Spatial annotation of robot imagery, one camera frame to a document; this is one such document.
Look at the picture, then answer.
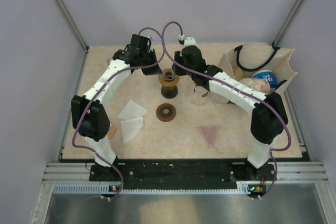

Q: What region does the light wooden dripper ring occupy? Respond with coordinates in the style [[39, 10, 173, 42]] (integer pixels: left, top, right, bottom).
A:
[[158, 73, 180, 88]]

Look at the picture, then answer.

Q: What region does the white paper coffee filter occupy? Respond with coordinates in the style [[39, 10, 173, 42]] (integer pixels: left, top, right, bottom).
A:
[[121, 117, 144, 144], [117, 100, 147, 120]]

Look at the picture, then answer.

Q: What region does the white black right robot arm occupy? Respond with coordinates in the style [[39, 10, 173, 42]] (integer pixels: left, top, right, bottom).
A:
[[173, 35, 291, 180]]

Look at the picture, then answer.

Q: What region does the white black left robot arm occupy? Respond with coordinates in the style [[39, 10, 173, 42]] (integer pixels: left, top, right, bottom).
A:
[[71, 34, 160, 180]]

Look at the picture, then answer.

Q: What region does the pink glass dripper cone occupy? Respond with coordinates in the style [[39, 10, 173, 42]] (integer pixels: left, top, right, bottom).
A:
[[197, 125, 221, 147]]

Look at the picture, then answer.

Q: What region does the black carafe with red lid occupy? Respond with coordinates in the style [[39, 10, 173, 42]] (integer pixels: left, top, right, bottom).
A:
[[161, 86, 178, 99]]

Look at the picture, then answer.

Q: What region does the clear glass beaker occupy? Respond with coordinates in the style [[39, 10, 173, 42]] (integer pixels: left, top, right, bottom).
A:
[[191, 84, 209, 106]]

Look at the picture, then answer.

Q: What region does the beige canvas tote bag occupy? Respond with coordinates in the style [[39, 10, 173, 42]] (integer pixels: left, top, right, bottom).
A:
[[217, 42, 297, 95]]

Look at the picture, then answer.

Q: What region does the beige round package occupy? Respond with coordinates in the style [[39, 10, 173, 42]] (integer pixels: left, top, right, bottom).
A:
[[239, 78, 271, 94]]

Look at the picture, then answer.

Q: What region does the blue white packet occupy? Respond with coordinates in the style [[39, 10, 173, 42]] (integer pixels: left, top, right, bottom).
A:
[[252, 69, 279, 89]]

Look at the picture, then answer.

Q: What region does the dark wooden dripper ring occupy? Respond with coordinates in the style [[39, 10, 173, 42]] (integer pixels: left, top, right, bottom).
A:
[[155, 103, 177, 123]]

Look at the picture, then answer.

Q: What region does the left corner aluminium post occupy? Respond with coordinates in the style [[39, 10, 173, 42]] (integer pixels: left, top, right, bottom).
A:
[[38, 0, 89, 51]]

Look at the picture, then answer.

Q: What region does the corner aluminium post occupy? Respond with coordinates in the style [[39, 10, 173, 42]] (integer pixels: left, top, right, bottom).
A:
[[38, 0, 89, 51], [271, 0, 306, 46]]

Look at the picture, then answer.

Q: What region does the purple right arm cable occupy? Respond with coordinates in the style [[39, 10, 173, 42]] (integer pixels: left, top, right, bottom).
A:
[[162, 22, 291, 201]]

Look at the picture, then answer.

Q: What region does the grey cable duct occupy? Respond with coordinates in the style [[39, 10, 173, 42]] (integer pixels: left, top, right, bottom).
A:
[[52, 183, 264, 196]]

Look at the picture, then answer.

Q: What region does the aluminium frame rail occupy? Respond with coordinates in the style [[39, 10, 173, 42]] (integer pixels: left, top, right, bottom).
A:
[[43, 162, 329, 184]]

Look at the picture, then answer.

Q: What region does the right corner aluminium post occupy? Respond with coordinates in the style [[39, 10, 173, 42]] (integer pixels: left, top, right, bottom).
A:
[[271, 0, 306, 46]]

